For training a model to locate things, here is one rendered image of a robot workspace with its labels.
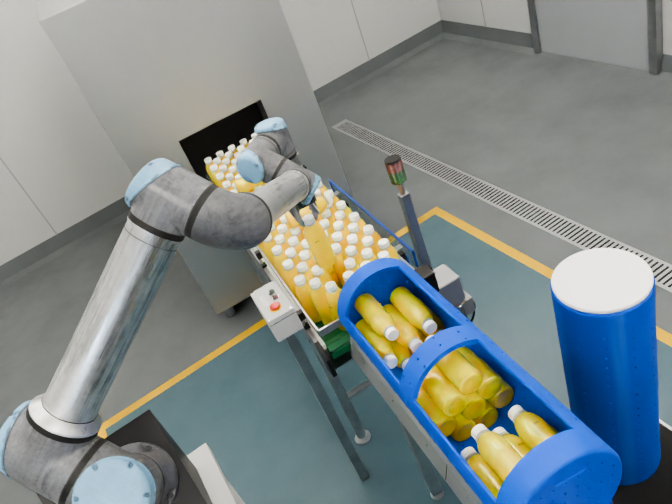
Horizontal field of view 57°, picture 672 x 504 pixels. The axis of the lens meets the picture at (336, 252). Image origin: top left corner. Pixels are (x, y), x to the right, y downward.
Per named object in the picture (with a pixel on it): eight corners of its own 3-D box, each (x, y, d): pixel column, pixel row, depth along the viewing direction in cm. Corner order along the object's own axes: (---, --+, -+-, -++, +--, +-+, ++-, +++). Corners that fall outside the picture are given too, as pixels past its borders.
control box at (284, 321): (278, 343, 211) (267, 322, 205) (260, 313, 227) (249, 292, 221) (304, 328, 213) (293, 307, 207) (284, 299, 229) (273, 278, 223)
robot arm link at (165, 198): (47, 520, 124) (210, 188, 112) (-29, 477, 124) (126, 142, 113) (85, 482, 139) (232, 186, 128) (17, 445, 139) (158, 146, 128)
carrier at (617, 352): (644, 500, 216) (672, 437, 230) (633, 327, 166) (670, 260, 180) (564, 465, 234) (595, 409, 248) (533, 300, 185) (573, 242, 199)
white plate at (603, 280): (631, 322, 166) (632, 325, 166) (667, 257, 179) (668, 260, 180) (534, 297, 184) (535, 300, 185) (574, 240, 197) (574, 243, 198)
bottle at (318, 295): (345, 316, 226) (328, 279, 215) (334, 330, 222) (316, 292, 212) (330, 312, 230) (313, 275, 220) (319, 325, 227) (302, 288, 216)
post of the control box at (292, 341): (361, 481, 275) (278, 326, 218) (358, 475, 278) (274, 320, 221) (369, 476, 275) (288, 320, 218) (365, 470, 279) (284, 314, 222)
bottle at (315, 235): (316, 261, 217) (297, 219, 206) (335, 254, 216) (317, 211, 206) (319, 272, 211) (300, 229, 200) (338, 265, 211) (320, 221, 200)
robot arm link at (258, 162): (272, 171, 168) (291, 147, 176) (235, 151, 168) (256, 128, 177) (265, 194, 175) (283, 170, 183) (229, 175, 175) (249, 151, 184)
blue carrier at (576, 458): (516, 575, 132) (512, 494, 117) (345, 347, 203) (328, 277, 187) (620, 512, 140) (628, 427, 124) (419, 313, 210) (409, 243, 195)
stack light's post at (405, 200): (459, 380, 300) (401, 197, 237) (454, 376, 303) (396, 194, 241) (466, 376, 301) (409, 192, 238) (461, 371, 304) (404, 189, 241)
